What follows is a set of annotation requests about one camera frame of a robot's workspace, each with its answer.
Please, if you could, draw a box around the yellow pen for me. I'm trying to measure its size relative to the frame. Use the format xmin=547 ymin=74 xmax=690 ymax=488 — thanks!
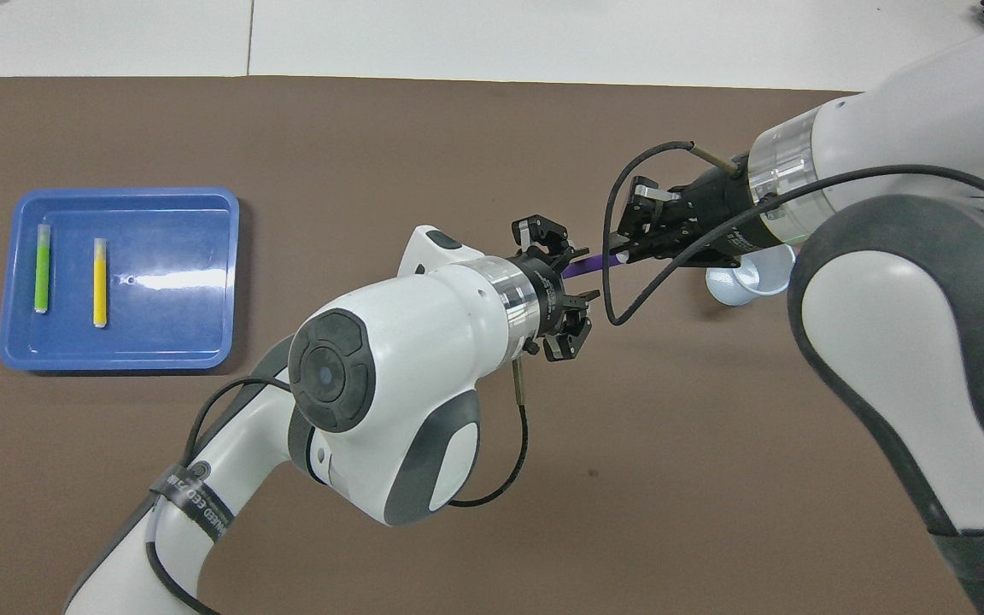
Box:
xmin=93 ymin=237 xmax=108 ymax=328

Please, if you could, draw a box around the blue plastic tray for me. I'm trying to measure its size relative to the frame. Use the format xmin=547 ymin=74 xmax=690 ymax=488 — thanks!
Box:
xmin=0 ymin=187 xmax=240 ymax=373

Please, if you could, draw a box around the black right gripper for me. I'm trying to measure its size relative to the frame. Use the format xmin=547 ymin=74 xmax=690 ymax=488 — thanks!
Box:
xmin=614 ymin=154 xmax=762 ymax=270

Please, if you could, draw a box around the green pen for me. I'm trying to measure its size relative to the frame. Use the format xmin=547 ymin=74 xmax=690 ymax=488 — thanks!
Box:
xmin=34 ymin=224 xmax=53 ymax=314

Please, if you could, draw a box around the clear plastic cup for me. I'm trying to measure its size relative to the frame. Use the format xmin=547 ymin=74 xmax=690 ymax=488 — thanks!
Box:
xmin=706 ymin=243 xmax=798 ymax=307

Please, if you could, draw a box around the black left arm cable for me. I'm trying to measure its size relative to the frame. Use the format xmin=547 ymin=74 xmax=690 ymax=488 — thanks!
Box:
xmin=146 ymin=359 xmax=530 ymax=615

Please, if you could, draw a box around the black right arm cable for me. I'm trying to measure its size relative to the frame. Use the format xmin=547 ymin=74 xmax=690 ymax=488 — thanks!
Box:
xmin=601 ymin=141 xmax=984 ymax=327

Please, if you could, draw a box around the purple pen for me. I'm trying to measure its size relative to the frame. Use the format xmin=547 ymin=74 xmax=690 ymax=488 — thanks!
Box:
xmin=562 ymin=249 xmax=630 ymax=281

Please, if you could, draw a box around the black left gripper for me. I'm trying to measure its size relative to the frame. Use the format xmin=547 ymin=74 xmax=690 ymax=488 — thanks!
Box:
xmin=512 ymin=215 xmax=602 ymax=363

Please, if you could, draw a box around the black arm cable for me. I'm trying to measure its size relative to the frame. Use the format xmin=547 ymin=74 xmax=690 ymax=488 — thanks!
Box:
xmin=146 ymin=359 xmax=530 ymax=615
xmin=601 ymin=141 xmax=984 ymax=327

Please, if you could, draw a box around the brown table mat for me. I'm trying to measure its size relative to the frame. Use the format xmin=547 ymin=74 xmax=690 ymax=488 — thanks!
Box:
xmin=0 ymin=75 xmax=984 ymax=615

